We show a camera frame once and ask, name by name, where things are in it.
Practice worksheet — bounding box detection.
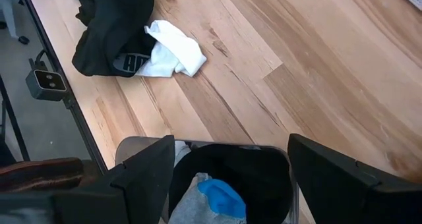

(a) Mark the grey table-level camera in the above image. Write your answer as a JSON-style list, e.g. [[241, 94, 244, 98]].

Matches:
[[25, 49, 69, 102]]

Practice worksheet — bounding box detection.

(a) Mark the smoky translucent plastic bin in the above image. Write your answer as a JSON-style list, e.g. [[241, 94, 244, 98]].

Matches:
[[114, 135, 300, 224]]

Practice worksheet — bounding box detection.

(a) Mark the black tripod leg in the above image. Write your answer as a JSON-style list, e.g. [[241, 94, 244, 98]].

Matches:
[[0, 75, 31, 162]]

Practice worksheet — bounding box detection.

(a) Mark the grey sock with blue patch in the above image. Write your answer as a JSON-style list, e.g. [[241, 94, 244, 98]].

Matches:
[[167, 172, 247, 224]]

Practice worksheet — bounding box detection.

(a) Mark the white sock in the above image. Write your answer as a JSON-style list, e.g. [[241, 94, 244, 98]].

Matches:
[[134, 19, 208, 78]]

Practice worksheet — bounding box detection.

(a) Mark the black table edge bar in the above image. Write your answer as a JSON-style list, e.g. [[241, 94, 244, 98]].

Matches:
[[18, 0, 109, 175]]

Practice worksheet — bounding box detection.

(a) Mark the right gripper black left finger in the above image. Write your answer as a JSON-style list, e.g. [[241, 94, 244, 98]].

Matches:
[[110, 134, 176, 224]]

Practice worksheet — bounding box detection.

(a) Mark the white cloth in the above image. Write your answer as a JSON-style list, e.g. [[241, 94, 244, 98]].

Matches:
[[173, 140, 193, 168]]

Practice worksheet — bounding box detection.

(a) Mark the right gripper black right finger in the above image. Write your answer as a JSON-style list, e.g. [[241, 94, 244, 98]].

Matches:
[[287, 133, 382, 224]]

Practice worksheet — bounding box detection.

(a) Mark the grey chair leg with caster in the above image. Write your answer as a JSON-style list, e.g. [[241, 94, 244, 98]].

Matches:
[[0, 0, 31, 46]]

